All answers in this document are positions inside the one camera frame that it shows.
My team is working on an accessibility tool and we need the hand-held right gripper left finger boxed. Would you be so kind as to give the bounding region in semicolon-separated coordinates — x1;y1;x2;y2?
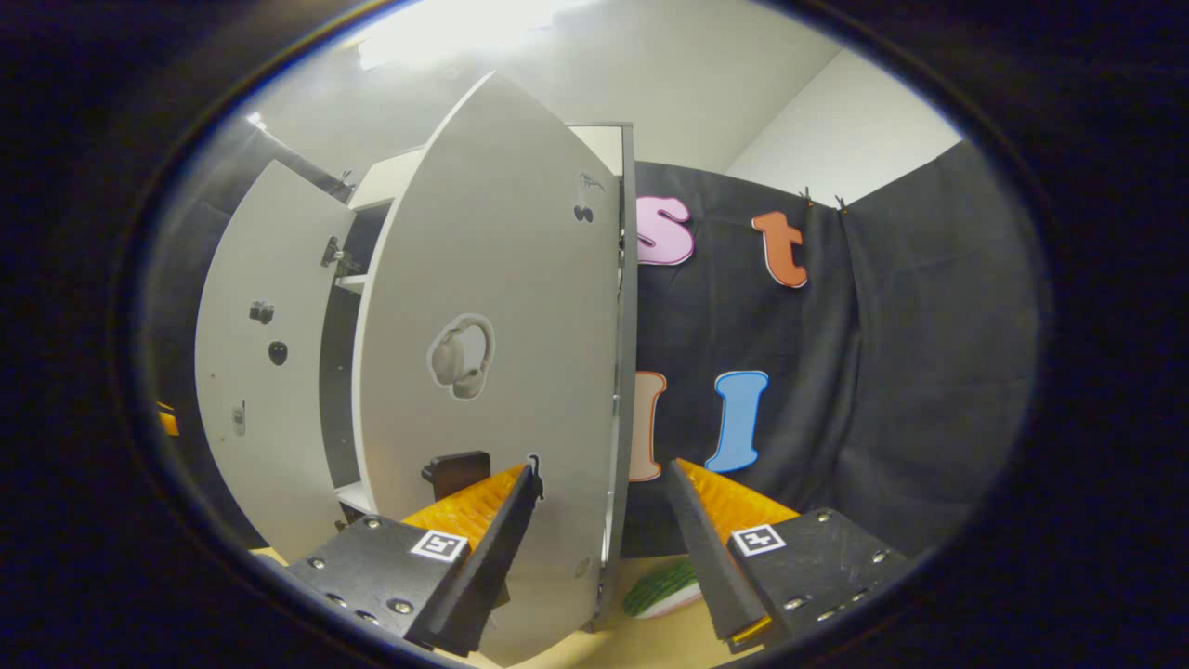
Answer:
286;463;545;658

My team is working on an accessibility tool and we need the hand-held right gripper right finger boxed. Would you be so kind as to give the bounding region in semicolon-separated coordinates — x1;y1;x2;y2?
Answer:
663;457;909;653

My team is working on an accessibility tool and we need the white cabinet door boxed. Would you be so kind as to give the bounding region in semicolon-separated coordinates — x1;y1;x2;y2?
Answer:
195;160;359;565
351;72;625;668

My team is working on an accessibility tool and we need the white and grey cabinet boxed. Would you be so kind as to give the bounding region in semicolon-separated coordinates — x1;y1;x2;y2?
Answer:
320;124;640;633

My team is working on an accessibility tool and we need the toy watermelon slice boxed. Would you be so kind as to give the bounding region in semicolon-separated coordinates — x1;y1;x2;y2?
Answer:
622;557;702;619

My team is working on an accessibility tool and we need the black door handle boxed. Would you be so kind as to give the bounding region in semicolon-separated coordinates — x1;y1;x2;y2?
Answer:
421;451;493;503

